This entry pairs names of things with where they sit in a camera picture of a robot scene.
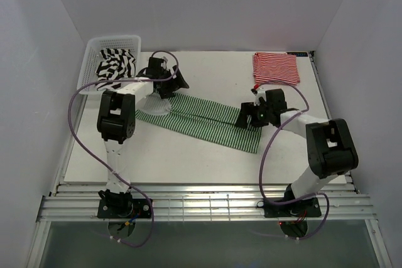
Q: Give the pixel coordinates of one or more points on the white plastic basket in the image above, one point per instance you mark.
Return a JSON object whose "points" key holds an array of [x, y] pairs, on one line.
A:
{"points": [[92, 58]]}

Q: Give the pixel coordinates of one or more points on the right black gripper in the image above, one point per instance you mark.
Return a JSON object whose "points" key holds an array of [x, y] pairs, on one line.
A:
{"points": [[245, 110]]}

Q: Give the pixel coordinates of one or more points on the blue table label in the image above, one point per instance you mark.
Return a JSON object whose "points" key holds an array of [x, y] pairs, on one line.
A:
{"points": [[301, 54]]}

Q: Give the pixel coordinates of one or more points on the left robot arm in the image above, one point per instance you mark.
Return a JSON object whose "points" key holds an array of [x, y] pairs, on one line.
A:
{"points": [[116, 123]]}

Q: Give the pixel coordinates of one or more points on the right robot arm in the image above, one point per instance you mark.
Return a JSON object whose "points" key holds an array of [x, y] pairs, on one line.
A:
{"points": [[330, 150]]}

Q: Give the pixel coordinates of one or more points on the green striped tank top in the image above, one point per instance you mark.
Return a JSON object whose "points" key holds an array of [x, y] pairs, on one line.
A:
{"points": [[201, 119]]}

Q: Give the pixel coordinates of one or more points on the black white striped tank top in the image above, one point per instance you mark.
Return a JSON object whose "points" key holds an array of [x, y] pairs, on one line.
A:
{"points": [[116, 64]]}

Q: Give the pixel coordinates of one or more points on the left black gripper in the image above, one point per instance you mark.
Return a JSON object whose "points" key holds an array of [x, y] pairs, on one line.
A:
{"points": [[176, 85]]}

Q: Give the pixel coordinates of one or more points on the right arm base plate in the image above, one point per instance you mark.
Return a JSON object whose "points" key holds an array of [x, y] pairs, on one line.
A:
{"points": [[305, 208]]}

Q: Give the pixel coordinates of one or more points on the red striped tank top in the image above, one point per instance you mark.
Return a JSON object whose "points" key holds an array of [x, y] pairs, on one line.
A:
{"points": [[275, 67]]}

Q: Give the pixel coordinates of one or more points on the aluminium rail frame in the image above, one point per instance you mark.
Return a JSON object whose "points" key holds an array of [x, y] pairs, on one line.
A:
{"points": [[187, 179]]}

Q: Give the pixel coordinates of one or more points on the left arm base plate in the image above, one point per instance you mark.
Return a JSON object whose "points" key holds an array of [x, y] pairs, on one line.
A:
{"points": [[136, 208]]}

